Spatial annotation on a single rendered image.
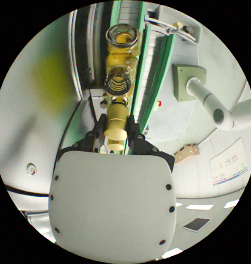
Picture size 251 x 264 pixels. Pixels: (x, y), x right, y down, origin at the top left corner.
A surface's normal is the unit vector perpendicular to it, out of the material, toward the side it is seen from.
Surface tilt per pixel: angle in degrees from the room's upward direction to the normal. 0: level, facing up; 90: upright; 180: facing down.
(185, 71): 3
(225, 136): 90
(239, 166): 90
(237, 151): 90
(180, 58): 0
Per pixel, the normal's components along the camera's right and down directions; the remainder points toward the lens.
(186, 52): -0.01, 0.83
